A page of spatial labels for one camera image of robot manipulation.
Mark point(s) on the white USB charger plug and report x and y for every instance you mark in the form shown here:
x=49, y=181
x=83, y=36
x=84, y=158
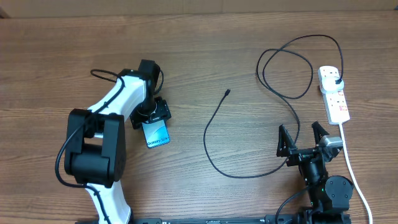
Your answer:
x=330, y=85

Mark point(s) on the white power strip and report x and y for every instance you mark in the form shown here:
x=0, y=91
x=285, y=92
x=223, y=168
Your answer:
x=335, y=103

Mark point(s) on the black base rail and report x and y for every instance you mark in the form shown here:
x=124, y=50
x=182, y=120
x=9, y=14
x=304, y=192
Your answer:
x=211, y=221

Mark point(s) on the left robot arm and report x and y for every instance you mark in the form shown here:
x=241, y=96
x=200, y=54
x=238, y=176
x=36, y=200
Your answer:
x=93, y=156

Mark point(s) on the blue Samsung Galaxy smartphone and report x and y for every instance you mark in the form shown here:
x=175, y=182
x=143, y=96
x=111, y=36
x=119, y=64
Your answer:
x=156, y=134

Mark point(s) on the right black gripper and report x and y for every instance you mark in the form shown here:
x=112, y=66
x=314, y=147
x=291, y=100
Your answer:
x=285, y=147

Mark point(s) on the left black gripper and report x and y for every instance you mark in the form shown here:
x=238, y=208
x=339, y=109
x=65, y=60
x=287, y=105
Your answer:
x=163, y=112

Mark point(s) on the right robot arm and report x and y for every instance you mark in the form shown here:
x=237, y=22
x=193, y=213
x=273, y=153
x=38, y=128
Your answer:
x=329, y=195

